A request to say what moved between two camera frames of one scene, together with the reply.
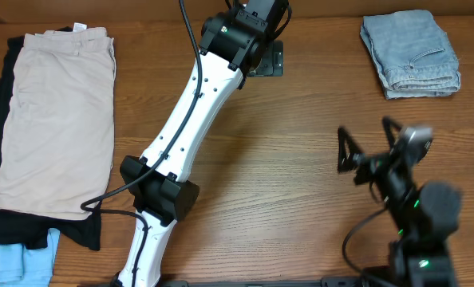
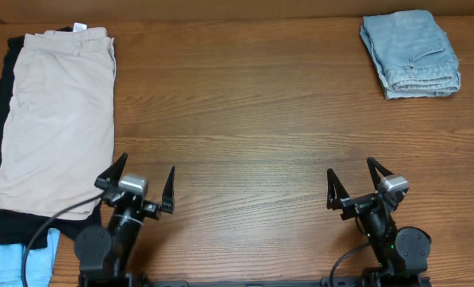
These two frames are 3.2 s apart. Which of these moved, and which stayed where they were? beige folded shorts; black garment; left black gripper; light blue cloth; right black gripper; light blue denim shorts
Moved: right black gripper; left black gripper
Stayed: beige folded shorts; light blue denim shorts; light blue cloth; black garment
